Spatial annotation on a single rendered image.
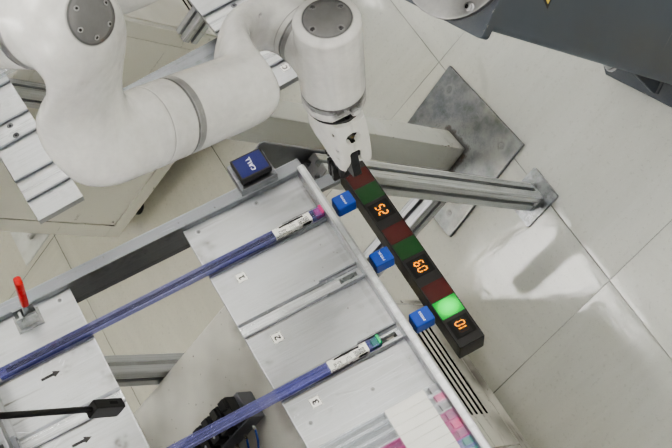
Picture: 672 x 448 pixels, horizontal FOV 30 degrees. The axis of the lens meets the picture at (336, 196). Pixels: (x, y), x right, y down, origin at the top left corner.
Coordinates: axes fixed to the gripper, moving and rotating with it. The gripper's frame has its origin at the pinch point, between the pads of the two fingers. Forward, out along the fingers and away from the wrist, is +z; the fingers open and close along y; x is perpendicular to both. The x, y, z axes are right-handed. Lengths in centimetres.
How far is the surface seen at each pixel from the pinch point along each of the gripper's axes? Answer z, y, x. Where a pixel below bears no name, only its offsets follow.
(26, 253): 154, 113, 46
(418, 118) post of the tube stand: 68, 43, -39
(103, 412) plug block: -4.5, -19.2, 43.6
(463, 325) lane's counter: 11.2, -25.3, -4.7
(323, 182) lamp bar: 13.7, 6.9, -0.1
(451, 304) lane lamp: 11.2, -21.7, -5.0
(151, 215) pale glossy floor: 123, 86, 14
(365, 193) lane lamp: 11.2, 0.5, -3.8
